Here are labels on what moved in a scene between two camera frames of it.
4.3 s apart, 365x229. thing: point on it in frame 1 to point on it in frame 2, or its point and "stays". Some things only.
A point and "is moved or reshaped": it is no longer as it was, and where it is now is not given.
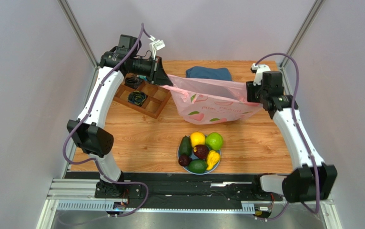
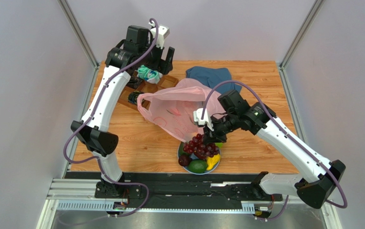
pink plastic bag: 204,101 is moved or reshaped
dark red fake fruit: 184,160 stays
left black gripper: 158,77 to 164,67
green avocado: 197,166 stays
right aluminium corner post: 317,5 stays
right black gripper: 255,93 to 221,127
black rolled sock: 133,81 stays
